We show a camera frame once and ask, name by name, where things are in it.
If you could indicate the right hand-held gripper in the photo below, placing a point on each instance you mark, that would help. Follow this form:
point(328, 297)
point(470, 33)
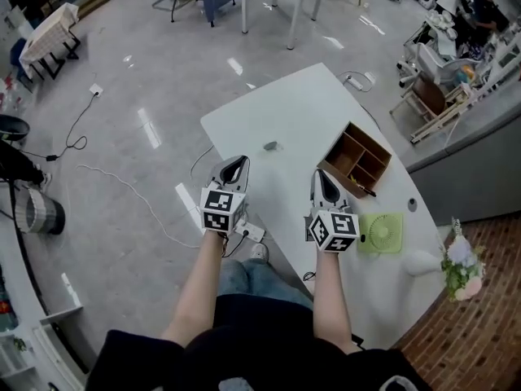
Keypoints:
point(333, 230)

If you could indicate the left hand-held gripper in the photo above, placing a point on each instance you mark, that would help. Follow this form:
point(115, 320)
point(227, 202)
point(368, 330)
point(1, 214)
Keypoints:
point(221, 212)

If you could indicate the small grey tape measure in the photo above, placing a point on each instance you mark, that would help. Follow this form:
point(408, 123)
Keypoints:
point(270, 146)

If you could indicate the person's right forearm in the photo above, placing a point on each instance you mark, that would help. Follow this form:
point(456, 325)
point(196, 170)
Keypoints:
point(331, 300)

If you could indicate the person's left forearm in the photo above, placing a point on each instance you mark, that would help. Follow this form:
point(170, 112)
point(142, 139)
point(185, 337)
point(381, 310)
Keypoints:
point(195, 287)

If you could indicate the black pen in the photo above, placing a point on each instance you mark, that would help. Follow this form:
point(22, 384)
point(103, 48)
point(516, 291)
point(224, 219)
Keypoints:
point(367, 191)

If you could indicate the wooden compartment organizer box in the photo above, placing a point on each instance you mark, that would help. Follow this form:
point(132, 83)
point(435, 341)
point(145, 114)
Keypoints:
point(358, 159)

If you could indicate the white power strip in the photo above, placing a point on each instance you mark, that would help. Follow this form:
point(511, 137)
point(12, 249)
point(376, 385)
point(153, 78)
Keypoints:
point(252, 230)
point(358, 82)

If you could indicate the green square desk fan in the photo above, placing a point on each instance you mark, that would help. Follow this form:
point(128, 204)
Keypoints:
point(382, 232)

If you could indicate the person's white shoe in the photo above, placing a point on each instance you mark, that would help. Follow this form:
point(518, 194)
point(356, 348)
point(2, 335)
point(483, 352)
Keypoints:
point(259, 252)

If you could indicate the person's blue jeans legs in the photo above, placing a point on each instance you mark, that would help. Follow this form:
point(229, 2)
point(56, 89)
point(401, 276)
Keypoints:
point(252, 279)

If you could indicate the wooden folding chair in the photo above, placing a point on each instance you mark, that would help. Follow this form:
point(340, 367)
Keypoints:
point(429, 100)

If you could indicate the grey counter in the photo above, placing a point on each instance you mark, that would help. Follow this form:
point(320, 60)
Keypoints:
point(476, 153)

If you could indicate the pastel flower bouquet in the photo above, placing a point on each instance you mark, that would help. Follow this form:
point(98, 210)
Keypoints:
point(462, 259)

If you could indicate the white floor socket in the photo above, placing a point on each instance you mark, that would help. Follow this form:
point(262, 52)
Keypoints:
point(96, 89)

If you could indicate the white office chair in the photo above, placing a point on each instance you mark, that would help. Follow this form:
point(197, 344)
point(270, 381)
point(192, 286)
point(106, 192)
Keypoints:
point(435, 65)

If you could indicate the person's black top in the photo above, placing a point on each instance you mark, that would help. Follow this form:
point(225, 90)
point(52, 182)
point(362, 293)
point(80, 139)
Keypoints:
point(252, 348)

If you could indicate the grey woven basket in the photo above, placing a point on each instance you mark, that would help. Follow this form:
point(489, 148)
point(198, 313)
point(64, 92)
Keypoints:
point(42, 214)

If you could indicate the black round pan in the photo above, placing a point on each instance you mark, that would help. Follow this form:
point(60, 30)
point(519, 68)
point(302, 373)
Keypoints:
point(12, 128)

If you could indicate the table with checked cloth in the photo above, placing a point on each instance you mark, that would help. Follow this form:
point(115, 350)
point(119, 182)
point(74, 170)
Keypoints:
point(49, 35)

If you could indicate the white shelf unit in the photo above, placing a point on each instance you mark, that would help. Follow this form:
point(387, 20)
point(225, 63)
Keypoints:
point(36, 340)

